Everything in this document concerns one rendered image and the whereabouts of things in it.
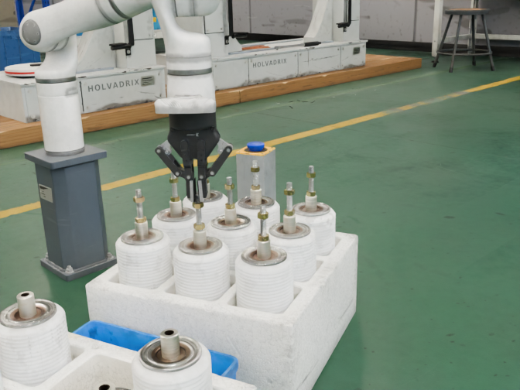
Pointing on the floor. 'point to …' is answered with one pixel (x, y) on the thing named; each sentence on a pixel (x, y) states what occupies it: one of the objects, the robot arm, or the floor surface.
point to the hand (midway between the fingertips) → (196, 189)
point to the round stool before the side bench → (472, 36)
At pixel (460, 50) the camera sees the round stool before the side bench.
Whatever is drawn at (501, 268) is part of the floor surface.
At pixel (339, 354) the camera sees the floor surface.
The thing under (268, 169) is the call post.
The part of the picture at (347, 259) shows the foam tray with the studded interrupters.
